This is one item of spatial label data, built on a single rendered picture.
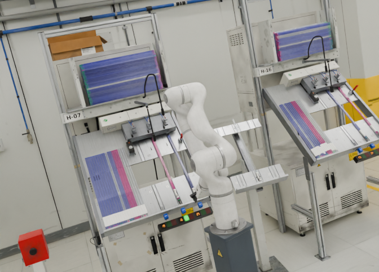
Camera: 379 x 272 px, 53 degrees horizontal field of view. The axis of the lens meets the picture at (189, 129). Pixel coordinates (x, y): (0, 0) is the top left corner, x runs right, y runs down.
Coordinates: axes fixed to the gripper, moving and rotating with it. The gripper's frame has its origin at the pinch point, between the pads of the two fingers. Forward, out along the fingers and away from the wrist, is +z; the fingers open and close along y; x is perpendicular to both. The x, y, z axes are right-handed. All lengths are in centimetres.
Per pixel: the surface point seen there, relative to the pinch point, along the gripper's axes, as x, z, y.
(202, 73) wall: 186, 104, 97
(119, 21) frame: 122, -36, -12
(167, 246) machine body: -1, 58, -19
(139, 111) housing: 74, 2, -14
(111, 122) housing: 71, 2, -34
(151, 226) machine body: 11, 45, -26
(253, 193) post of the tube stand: 2, 27, 43
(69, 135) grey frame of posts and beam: 76, 10, -62
